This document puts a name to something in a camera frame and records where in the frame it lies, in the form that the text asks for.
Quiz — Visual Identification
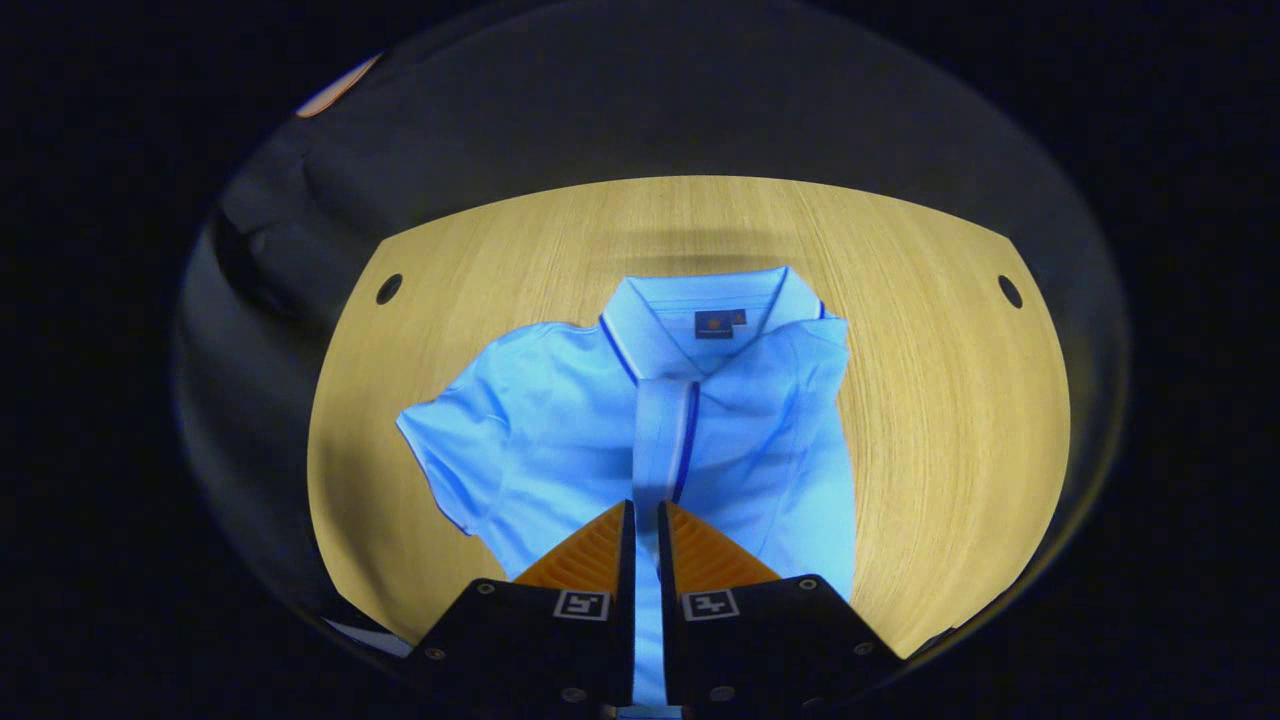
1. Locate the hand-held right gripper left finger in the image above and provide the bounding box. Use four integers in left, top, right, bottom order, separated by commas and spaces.
405, 499, 638, 713

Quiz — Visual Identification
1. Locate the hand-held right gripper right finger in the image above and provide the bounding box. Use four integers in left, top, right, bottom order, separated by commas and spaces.
656, 499, 906, 713

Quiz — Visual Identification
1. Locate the light blue T-shirt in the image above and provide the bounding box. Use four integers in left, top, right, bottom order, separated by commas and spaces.
395, 265, 859, 713

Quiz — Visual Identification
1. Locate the black backdrop cloth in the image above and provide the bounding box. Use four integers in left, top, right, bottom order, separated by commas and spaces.
170, 0, 1131, 691

